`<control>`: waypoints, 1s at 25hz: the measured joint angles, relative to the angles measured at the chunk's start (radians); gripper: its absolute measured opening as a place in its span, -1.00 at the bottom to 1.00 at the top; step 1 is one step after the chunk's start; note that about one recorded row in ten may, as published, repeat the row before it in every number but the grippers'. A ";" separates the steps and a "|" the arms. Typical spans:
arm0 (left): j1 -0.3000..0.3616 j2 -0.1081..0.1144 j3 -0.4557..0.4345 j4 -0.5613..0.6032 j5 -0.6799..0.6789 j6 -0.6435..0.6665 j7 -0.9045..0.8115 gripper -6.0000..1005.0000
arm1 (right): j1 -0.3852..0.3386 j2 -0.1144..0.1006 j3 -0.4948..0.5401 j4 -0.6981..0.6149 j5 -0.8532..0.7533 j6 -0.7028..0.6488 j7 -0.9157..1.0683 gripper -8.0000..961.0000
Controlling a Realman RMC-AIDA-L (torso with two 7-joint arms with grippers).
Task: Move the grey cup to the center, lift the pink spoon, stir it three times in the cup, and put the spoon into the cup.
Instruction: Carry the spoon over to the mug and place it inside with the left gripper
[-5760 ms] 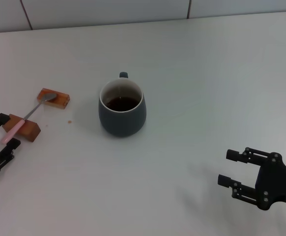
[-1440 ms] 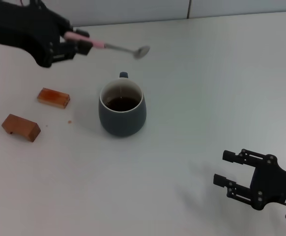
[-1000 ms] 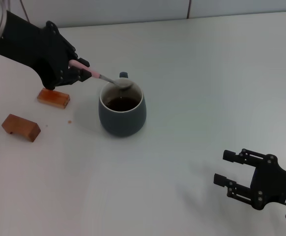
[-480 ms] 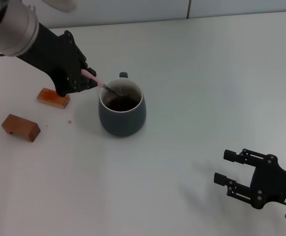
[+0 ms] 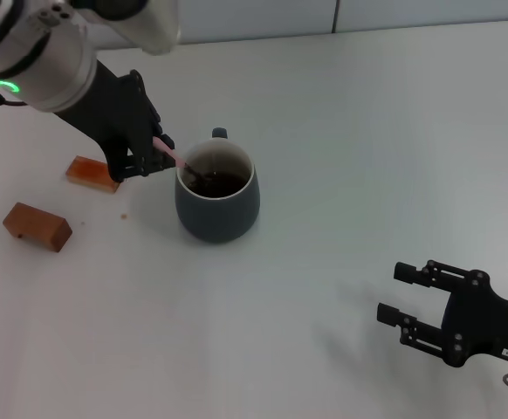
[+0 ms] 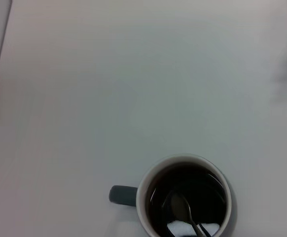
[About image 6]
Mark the dark grey ceramic cup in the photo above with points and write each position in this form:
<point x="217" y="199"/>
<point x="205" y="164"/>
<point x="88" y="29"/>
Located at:
<point x="143" y="197"/>

